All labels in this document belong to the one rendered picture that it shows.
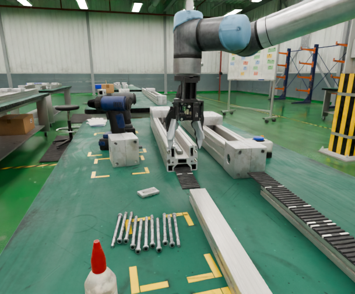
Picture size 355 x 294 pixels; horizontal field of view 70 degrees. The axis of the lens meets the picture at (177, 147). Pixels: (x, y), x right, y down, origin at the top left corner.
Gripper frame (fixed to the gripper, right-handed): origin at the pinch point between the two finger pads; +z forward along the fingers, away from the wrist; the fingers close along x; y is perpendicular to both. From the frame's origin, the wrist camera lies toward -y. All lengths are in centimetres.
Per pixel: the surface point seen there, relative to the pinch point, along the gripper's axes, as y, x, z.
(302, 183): 11.0, 32.6, 9.7
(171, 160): -4.3, -3.4, 6.2
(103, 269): 46.3, -18.7, 1.5
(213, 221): 30.7, -0.3, 6.8
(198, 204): 23.5, -1.4, 6.9
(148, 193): 11.8, -11.5, 9.2
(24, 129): -334, -177, 60
